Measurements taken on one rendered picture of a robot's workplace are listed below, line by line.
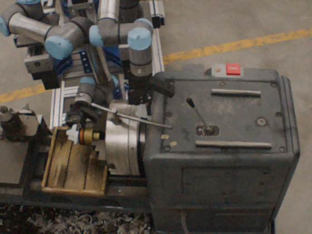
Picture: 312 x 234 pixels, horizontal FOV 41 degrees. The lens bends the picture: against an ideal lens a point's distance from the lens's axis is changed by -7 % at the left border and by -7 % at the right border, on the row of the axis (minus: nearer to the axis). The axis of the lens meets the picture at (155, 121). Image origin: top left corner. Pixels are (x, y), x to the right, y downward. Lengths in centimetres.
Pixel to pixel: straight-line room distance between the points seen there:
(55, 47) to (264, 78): 88
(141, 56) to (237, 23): 268
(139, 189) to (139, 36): 80
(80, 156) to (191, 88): 64
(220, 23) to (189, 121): 244
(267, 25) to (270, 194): 245
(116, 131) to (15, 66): 239
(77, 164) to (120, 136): 42
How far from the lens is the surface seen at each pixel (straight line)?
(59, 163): 207
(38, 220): 232
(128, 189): 196
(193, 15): 410
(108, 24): 152
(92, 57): 200
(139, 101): 152
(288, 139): 164
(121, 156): 171
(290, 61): 375
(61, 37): 182
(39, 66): 226
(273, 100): 174
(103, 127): 183
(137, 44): 139
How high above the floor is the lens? 257
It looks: 52 degrees down
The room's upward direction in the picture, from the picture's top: 7 degrees counter-clockwise
